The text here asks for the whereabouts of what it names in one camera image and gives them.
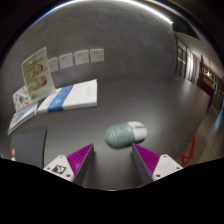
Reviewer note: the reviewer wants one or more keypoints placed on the white wall socket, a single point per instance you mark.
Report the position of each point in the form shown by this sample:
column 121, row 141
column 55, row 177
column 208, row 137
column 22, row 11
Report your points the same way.
column 97, row 55
column 53, row 64
column 66, row 60
column 81, row 57

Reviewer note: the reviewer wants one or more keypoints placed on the green and white computer mouse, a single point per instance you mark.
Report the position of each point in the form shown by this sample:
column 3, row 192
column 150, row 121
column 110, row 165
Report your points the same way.
column 125, row 134

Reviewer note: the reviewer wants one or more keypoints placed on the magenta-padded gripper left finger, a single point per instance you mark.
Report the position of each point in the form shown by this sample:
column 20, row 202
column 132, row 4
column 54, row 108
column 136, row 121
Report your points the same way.
column 58, row 167

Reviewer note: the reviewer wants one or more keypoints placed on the white book with blue band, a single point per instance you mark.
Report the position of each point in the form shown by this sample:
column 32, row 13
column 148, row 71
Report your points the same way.
column 80, row 96

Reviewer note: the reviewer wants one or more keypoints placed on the black-framed glass door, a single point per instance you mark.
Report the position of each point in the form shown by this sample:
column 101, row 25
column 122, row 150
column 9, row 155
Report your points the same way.
column 185, row 60

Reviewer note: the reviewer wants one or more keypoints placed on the striped grey book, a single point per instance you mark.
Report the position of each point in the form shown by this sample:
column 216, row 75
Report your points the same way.
column 21, row 117

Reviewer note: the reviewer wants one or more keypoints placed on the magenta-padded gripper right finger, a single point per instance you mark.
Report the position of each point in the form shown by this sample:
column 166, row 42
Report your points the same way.
column 166, row 166

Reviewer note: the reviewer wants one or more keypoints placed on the wooden shelf unit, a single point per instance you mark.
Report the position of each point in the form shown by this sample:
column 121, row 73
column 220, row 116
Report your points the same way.
column 211, row 83

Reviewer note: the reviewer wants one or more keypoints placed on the white card with colourful stickers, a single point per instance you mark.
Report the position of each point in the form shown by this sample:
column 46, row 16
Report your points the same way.
column 20, row 99

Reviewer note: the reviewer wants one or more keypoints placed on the green menu sign stand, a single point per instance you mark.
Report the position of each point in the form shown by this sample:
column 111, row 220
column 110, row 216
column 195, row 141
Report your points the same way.
column 36, row 73

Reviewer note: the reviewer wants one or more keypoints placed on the curved white light strip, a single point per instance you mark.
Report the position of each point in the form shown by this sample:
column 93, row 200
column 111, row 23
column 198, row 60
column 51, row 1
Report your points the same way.
column 156, row 11

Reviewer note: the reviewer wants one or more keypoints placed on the black mouse pad with cartoon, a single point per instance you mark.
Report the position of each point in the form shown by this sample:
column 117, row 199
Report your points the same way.
column 30, row 146

